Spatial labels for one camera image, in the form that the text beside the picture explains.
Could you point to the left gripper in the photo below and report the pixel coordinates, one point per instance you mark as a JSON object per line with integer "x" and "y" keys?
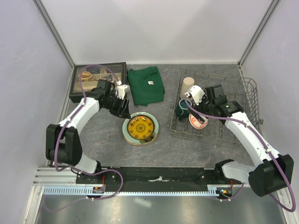
{"x": 123, "y": 112}

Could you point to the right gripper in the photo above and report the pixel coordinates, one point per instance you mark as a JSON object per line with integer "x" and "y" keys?
{"x": 199, "y": 107}

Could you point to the light green flower plate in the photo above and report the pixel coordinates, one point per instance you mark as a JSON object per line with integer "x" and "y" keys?
{"x": 124, "y": 126}

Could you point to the white orange patterned bowl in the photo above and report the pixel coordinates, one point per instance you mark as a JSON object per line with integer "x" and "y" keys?
{"x": 196, "y": 123}

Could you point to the yellow small plate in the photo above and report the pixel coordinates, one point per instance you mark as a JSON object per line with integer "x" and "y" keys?
{"x": 141, "y": 127}

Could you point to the beige bird pattern plate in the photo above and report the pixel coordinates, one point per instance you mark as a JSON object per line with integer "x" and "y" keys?
{"x": 138, "y": 142}

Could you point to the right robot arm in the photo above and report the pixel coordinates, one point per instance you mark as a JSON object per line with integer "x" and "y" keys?
{"x": 271, "y": 171}

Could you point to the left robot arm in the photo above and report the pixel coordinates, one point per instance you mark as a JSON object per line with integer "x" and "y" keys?
{"x": 63, "y": 145}

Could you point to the dark green mug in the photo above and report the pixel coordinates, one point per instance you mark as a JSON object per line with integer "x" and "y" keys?
{"x": 182, "y": 109}

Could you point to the beige ceramic cup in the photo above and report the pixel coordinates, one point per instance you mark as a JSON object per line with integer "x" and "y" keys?
{"x": 187, "y": 83}

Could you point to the green folded t-shirt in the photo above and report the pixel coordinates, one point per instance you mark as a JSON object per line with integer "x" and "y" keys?
{"x": 146, "y": 86}

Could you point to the black compartment box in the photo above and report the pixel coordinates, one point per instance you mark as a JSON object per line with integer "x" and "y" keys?
{"x": 87, "y": 78}

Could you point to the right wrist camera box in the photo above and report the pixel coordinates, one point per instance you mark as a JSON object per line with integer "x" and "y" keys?
{"x": 196, "y": 93}

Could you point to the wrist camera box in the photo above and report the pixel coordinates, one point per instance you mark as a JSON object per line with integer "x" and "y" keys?
{"x": 196, "y": 93}
{"x": 121, "y": 90}

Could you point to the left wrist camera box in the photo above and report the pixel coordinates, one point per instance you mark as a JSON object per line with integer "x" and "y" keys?
{"x": 121, "y": 90}

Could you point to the grey wire dish rack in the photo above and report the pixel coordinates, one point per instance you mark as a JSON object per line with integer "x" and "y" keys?
{"x": 241, "y": 89}

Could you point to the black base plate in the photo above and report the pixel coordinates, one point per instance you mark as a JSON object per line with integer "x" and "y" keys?
{"x": 157, "y": 179}

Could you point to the blue white cable duct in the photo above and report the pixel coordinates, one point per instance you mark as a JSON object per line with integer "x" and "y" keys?
{"x": 98, "y": 191}

